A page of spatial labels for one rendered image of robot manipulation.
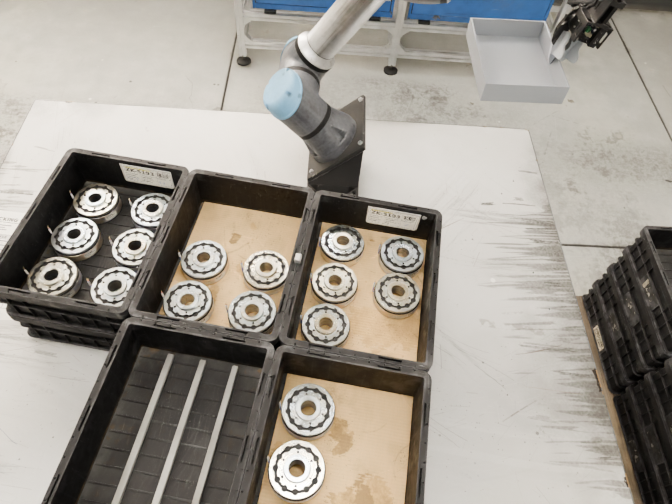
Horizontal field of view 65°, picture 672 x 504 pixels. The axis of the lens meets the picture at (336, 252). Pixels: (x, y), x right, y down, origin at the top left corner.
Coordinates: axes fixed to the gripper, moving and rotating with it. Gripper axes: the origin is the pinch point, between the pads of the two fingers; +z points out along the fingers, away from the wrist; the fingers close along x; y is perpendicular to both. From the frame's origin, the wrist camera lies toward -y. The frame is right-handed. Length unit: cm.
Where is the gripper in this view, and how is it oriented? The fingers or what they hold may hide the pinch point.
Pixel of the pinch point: (553, 57)
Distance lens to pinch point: 151.9
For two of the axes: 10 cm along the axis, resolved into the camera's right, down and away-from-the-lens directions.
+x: 9.5, 1.3, 2.7
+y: 0.5, 8.2, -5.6
